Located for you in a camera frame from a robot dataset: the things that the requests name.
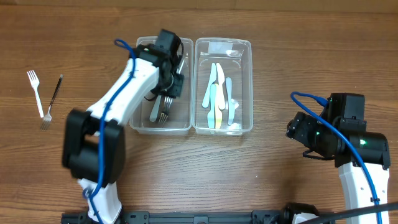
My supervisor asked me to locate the silver metal fork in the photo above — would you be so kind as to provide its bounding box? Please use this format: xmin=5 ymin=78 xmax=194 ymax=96
xmin=157 ymin=58 xmax=186 ymax=126

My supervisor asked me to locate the white plastic fork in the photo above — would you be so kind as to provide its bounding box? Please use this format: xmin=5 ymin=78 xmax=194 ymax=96
xmin=27 ymin=70 xmax=44 ymax=118
xmin=149 ymin=95 xmax=162 ymax=123

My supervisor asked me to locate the light blue plastic knife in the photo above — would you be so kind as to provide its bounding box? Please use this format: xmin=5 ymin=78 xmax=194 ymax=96
xmin=201 ymin=63 xmax=217 ymax=108

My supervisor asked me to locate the white plastic knife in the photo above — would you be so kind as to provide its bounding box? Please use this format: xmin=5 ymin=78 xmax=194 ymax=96
xmin=216 ymin=63 xmax=226 ymax=110

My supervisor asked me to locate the teal plastic knife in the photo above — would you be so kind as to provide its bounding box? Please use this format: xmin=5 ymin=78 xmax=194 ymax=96
xmin=207 ymin=84 xmax=216 ymax=129

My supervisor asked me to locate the yellow plastic knife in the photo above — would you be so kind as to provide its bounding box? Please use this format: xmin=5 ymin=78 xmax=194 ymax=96
xmin=215 ymin=83 xmax=223 ymax=129

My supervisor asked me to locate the pale blue plastic knife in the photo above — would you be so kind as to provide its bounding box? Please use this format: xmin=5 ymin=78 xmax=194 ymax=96
xmin=226 ymin=77 xmax=235 ymax=126

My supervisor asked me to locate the black-handled metal fork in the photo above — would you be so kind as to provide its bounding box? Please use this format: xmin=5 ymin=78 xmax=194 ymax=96
xmin=40 ymin=74 xmax=63 ymax=131

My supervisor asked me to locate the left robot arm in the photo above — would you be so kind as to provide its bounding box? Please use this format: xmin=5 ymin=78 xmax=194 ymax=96
xmin=62 ymin=29 xmax=184 ymax=223

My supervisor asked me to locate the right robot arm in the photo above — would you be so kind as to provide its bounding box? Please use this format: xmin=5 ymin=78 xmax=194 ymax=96
xmin=286 ymin=91 xmax=391 ymax=223

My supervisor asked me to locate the left clear plastic container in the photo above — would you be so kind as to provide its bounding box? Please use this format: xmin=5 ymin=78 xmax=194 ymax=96
xmin=129 ymin=38 xmax=194 ymax=135

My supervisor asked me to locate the clear plastic container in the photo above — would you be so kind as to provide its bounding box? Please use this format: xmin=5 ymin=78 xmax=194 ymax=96
xmin=191 ymin=37 xmax=254 ymax=136
xmin=129 ymin=38 xmax=194 ymax=135

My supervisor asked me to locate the right clear plastic container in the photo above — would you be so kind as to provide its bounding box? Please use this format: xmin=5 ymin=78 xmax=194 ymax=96
xmin=191 ymin=37 xmax=254 ymax=136

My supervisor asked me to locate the black cable bottom right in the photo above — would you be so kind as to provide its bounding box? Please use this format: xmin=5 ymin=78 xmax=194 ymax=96
xmin=300 ymin=202 xmax=398 ymax=224

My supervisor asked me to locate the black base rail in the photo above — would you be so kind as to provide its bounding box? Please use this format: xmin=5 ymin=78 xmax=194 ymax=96
xmin=60 ymin=210 xmax=299 ymax=224

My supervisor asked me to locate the left blue cable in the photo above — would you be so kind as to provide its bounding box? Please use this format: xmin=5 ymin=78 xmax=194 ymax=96
xmin=82 ymin=38 xmax=137 ymax=224

